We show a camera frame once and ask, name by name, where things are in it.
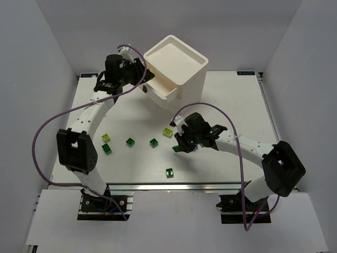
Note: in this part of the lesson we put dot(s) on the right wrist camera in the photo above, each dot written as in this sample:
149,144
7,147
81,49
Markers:
178,122

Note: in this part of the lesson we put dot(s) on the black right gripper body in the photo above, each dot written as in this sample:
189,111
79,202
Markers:
185,144

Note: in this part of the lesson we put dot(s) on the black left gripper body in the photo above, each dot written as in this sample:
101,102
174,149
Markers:
140,73

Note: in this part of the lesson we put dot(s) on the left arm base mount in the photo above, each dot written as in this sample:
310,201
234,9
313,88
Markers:
93,208

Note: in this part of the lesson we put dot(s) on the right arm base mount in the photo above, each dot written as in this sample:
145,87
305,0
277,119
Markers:
230,207

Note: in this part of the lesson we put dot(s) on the dark green lego left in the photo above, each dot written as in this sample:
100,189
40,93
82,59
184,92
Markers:
106,148

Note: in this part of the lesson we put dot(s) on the dark green lego middle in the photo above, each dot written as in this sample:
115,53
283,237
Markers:
153,142

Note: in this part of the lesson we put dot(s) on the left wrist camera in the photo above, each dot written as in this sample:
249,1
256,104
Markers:
125,52

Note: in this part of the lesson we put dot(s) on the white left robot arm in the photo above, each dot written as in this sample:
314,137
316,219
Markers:
76,150

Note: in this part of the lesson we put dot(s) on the green long lego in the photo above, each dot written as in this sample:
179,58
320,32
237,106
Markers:
176,148

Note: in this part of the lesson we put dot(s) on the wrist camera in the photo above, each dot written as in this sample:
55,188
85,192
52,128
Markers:
125,52
178,122

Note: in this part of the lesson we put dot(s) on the dark green lego front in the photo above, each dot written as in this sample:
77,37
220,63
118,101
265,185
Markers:
169,173

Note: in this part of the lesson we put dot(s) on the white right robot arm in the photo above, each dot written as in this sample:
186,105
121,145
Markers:
281,166

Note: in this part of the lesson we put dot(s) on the dark green lego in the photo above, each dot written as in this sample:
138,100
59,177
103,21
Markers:
169,173
106,148
153,142
130,142

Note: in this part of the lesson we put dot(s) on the white drawer cabinet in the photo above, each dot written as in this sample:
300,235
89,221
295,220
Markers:
173,59

